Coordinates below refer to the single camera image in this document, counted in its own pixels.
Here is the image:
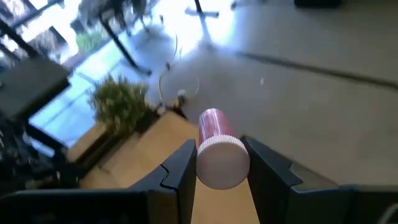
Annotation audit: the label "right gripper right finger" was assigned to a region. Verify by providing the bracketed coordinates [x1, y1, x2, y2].
[241, 136, 342, 224]

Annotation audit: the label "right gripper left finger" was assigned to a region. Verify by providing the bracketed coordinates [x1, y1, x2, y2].
[127, 139, 198, 224]

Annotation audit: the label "purple translucent medicine bottle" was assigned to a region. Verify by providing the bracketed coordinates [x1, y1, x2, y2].
[195, 108, 251, 190]

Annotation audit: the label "wooden shelf black metal legs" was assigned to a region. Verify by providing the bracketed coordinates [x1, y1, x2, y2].
[77, 110, 261, 224]

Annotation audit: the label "green potted plant black pot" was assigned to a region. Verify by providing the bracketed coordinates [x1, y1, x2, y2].
[88, 73, 159, 138]

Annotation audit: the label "grey desk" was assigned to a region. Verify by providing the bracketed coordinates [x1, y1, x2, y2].
[0, 55, 72, 122]

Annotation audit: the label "white floor cable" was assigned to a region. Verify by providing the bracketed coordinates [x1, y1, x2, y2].
[157, 30, 201, 105]

